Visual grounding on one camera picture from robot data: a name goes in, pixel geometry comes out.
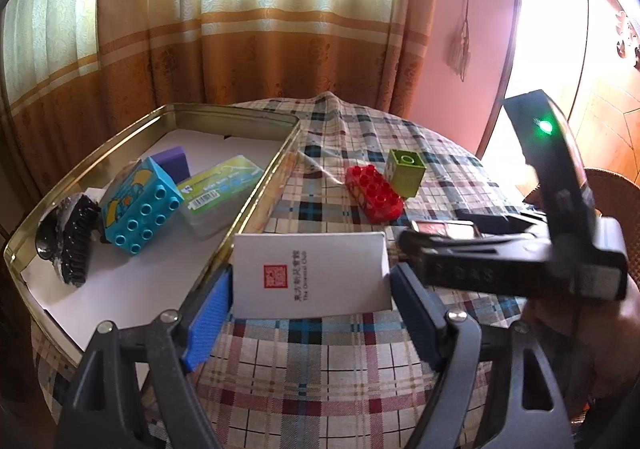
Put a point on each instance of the red toy building block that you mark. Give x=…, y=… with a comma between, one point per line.
x=375, y=189

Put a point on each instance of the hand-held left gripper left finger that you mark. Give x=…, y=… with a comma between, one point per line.
x=210, y=314

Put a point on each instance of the wall hanging tassel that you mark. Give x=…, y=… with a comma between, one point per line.
x=460, y=44

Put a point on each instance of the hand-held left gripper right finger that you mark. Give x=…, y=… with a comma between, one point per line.
x=410, y=309

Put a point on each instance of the long white cardboard box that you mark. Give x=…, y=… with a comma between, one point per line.
x=340, y=269

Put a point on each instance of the orange cream curtain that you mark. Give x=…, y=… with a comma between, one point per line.
x=275, y=54

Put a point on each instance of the carved flower ornament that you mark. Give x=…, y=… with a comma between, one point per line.
x=629, y=39

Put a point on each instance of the person's right hand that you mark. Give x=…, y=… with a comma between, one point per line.
x=600, y=349

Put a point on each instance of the clear plastic wrapper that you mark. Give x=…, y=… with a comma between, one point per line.
x=320, y=169

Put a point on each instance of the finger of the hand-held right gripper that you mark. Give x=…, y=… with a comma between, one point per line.
x=505, y=221
x=475, y=261

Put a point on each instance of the brown wicker chair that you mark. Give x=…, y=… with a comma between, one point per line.
x=617, y=194

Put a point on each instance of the green white plastic box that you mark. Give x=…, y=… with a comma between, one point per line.
x=220, y=194

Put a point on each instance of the green toy building block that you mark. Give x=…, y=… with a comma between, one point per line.
x=402, y=174

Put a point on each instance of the wooden door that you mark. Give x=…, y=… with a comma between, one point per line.
x=615, y=99

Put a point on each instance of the plaid tablecloth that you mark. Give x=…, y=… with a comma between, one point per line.
x=320, y=379

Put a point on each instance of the gold metal tin box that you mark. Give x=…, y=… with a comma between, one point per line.
x=260, y=194

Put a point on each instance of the black hair brush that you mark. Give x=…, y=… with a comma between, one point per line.
x=75, y=239

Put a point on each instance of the blue toy building block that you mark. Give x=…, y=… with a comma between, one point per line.
x=145, y=219

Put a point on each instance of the white paper lining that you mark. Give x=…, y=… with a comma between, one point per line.
x=150, y=289

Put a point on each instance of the purple block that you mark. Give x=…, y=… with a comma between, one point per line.
x=172, y=161

